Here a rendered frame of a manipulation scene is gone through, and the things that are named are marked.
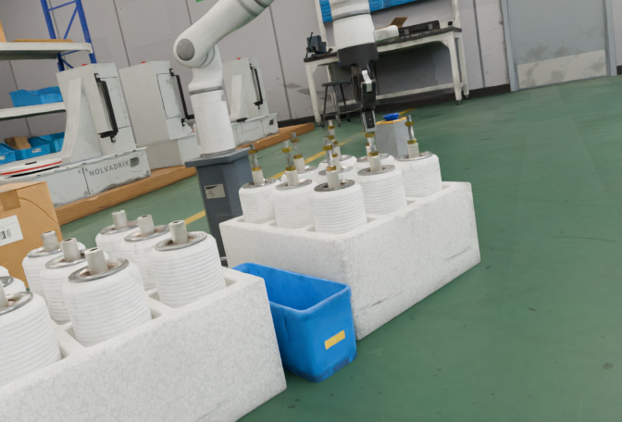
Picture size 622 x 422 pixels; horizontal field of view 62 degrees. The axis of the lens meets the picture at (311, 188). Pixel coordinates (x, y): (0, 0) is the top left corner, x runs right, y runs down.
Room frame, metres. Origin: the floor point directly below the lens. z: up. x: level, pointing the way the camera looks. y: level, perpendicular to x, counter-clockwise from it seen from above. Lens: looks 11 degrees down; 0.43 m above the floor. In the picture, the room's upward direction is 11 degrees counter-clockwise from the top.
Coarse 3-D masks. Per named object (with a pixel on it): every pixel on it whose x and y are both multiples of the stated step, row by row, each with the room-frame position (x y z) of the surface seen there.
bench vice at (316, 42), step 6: (312, 36) 5.72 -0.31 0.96; (318, 36) 5.77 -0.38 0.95; (312, 42) 5.71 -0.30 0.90; (318, 42) 5.79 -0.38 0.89; (324, 42) 5.90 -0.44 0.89; (306, 48) 5.61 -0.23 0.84; (312, 48) 5.64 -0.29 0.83; (318, 48) 5.72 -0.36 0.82; (324, 48) 5.85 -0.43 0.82; (306, 54) 5.63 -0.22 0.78; (312, 54) 5.83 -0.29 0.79; (318, 54) 5.78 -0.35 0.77
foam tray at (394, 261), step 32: (448, 192) 1.01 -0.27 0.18; (224, 224) 1.10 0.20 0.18; (256, 224) 1.04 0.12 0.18; (384, 224) 0.89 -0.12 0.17; (416, 224) 0.94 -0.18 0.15; (448, 224) 1.00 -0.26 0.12; (256, 256) 1.02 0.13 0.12; (288, 256) 0.94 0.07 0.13; (320, 256) 0.86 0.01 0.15; (352, 256) 0.83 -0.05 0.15; (384, 256) 0.88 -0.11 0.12; (416, 256) 0.93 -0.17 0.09; (448, 256) 0.99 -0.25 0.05; (352, 288) 0.82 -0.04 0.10; (384, 288) 0.87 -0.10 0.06; (416, 288) 0.92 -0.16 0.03; (384, 320) 0.86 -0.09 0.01
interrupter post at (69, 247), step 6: (66, 240) 0.75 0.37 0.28; (72, 240) 0.74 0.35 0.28; (66, 246) 0.74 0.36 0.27; (72, 246) 0.74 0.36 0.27; (78, 246) 0.75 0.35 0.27; (66, 252) 0.74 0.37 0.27; (72, 252) 0.74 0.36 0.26; (78, 252) 0.74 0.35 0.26; (66, 258) 0.74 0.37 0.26; (72, 258) 0.74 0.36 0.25; (78, 258) 0.74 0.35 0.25
